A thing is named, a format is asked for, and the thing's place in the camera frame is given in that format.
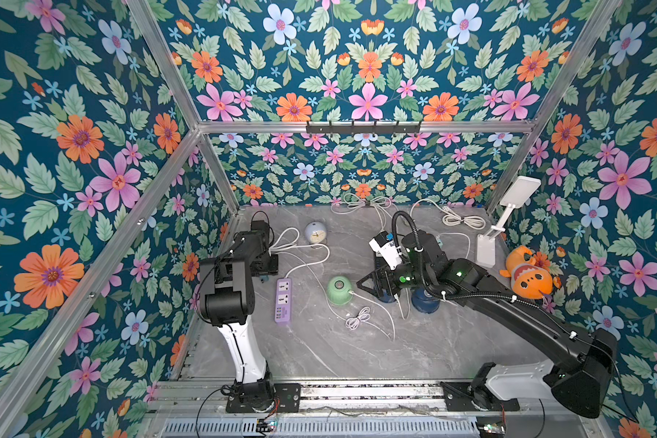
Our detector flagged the blue meat grinder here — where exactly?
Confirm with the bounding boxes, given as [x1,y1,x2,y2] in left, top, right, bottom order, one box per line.
[378,294,396,303]
[411,288,441,314]

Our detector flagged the blue meat grinder front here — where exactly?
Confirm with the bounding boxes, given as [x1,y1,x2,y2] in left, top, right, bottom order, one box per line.
[411,288,441,314]

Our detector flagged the green meat grinder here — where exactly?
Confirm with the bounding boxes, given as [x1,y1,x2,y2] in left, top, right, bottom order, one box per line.
[327,276,353,307]

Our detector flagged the white usb cable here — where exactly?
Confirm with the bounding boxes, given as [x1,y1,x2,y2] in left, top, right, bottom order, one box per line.
[306,256,398,341]
[437,232,472,261]

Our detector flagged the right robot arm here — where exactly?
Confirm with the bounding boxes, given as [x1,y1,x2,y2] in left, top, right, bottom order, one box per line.
[357,211,618,419]

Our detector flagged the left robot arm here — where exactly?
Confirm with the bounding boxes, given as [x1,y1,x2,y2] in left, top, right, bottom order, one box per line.
[197,215,278,412]

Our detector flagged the purple power strip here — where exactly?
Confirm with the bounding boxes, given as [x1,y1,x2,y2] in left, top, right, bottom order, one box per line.
[274,277,292,327]

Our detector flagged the pale blue table clock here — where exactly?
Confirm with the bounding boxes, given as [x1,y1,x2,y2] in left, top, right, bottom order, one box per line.
[304,221,328,245]

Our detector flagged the orange clownfish plush toy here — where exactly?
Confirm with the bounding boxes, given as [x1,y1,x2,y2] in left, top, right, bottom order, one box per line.
[499,246,553,300]

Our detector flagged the white folding desk lamp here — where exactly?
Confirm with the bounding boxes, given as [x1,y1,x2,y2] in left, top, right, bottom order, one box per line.
[476,176,541,268]

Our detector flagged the white power cord left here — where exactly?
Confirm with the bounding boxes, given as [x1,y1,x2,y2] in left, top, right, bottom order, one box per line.
[267,226,331,280]

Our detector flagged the white lamp cord bundle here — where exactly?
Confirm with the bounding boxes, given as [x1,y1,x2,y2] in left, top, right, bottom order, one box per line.
[409,198,487,234]

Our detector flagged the white cords at back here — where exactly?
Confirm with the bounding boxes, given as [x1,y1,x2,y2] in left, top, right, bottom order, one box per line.
[327,192,412,231]

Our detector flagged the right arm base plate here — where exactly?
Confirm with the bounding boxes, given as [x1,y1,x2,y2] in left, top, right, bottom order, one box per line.
[439,381,520,412]

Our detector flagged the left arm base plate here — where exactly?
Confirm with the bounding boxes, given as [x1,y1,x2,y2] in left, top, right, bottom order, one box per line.
[226,381,302,414]

